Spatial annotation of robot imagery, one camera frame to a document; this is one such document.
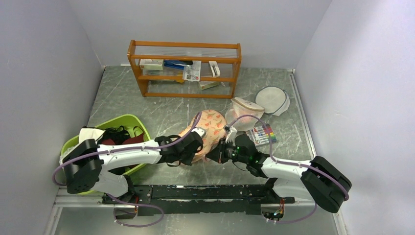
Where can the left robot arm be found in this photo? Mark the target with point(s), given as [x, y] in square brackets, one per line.
[89, 165]

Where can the pack of coloured markers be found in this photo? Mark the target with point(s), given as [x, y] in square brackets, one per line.
[262, 135]

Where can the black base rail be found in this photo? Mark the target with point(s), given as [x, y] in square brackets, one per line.
[187, 199]

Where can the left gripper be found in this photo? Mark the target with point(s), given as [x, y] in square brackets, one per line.
[188, 160]

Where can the black bra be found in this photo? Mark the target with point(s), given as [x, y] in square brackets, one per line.
[119, 133]

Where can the floral pink laundry bag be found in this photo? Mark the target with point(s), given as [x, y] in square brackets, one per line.
[213, 123]

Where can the orange wooden shelf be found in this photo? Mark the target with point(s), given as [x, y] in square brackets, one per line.
[227, 56]

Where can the white device on shelf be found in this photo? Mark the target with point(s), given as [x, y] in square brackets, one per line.
[214, 69]

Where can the dark red bra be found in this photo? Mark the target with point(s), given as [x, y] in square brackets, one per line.
[133, 140]

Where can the green plastic basket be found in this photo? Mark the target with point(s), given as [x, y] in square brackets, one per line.
[131, 124]

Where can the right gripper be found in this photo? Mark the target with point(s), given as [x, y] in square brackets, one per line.
[218, 153]

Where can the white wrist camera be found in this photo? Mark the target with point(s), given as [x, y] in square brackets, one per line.
[231, 133]
[200, 131]

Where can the paper leaflet on shelf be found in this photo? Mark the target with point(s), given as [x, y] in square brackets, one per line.
[193, 73]

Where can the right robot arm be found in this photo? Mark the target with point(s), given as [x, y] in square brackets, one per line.
[315, 179]

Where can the box on lower shelf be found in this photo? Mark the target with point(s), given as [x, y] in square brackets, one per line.
[203, 85]

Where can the white box on shelf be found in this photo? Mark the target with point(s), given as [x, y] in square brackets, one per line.
[151, 64]

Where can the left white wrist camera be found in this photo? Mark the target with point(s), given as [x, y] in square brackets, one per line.
[200, 131]

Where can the white mesh laundry bag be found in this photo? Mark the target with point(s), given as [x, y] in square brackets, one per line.
[241, 107]

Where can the flat round mesh bag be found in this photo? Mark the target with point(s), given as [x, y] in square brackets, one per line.
[274, 100]

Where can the blue item on shelf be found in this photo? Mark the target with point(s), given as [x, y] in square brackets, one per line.
[178, 64]

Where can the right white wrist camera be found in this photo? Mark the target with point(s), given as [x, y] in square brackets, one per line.
[231, 133]

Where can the white cloth in basket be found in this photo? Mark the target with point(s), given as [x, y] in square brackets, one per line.
[84, 134]

